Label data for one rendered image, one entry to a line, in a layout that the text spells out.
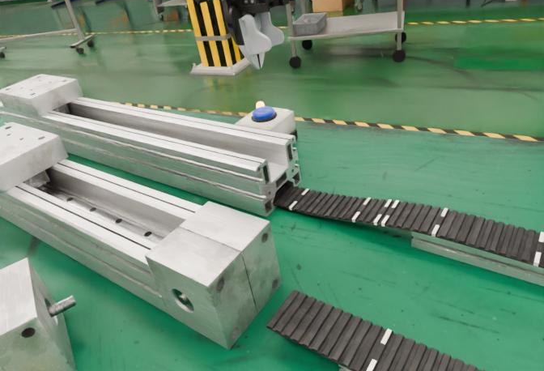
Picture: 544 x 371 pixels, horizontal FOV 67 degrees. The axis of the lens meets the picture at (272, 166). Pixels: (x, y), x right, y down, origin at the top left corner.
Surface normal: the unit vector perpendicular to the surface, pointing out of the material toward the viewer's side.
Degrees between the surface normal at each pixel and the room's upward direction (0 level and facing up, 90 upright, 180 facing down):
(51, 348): 90
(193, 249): 0
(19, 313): 0
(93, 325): 0
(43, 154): 90
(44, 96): 90
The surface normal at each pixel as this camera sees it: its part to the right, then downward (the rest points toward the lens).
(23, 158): 0.81, 0.19
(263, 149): -0.57, 0.50
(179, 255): -0.15, -0.84
